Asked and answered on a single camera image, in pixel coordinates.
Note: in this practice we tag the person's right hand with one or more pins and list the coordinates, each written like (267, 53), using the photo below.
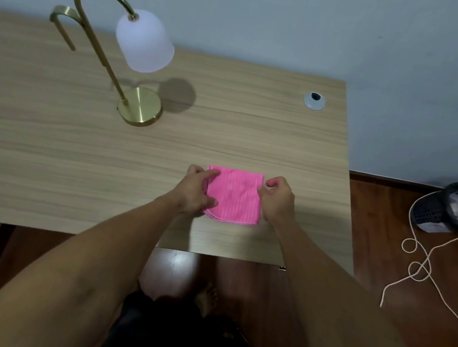
(278, 206)

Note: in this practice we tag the person's left hand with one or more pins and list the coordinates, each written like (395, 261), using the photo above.
(191, 191)

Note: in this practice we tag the person's left thumb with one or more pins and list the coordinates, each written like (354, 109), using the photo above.
(211, 201)

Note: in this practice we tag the person's right thumb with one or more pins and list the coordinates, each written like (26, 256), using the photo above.
(261, 194)

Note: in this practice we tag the pink cloth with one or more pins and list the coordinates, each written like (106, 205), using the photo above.
(235, 198)

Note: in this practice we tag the person's right forearm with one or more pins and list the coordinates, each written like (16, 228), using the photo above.
(355, 334)

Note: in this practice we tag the person's left forearm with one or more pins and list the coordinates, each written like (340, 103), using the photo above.
(60, 278)

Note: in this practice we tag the wooden desk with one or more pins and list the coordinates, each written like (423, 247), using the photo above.
(146, 143)

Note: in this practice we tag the person's foot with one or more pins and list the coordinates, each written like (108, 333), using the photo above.
(206, 297)

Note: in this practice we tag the person's black shorts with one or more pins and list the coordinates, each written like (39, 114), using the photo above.
(190, 345)

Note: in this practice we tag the gold desk lamp white shade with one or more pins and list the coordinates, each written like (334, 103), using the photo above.
(118, 50)

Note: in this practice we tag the black mesh waste bin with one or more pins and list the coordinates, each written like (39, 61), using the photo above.
(454, 211)

